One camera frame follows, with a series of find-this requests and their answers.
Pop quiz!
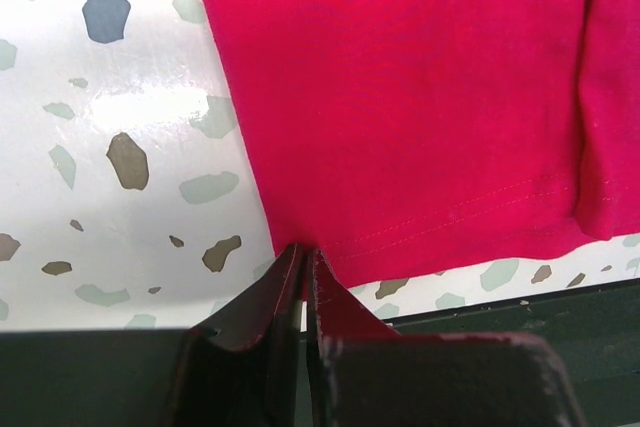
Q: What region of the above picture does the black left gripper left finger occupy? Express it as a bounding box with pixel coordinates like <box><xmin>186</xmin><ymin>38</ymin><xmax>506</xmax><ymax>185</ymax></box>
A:
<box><xmin>159</xmin><ymin>244</ymin><xmax>305</xmax><ymax>426</ymax></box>

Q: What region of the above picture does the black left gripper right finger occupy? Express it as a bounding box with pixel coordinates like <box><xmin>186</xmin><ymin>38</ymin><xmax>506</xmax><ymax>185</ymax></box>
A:
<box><xmin>306</xmin><ymin>250</ymin><xmax>586</xmax><ymax>426</ymax></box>

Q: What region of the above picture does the crimson red t-shirt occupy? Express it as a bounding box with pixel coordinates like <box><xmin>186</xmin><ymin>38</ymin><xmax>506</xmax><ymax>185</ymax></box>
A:
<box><xmin>203</xmin><ymin>0</ymin><xmax>639</xmax><ymax>286</ymax></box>

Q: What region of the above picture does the black mounting base plate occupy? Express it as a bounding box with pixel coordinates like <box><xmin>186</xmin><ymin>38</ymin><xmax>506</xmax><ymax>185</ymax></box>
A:
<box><xmin>1</xmin><ymin>280</ymin><xmax>639</xmax><ymax>426</ymax></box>

